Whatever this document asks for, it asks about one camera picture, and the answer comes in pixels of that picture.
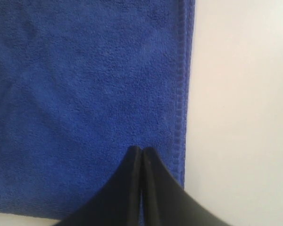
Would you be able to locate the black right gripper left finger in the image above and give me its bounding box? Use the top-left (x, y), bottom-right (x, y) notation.
top-left (56, 146), bottom-right (142, 226)

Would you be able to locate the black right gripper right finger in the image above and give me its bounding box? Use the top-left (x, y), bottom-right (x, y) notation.
top-left (141, 147), bottom-right (228, 226)

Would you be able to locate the blue microfibre cloth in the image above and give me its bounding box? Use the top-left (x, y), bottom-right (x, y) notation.
top-left (0, 0), bottom-right (195, 219)

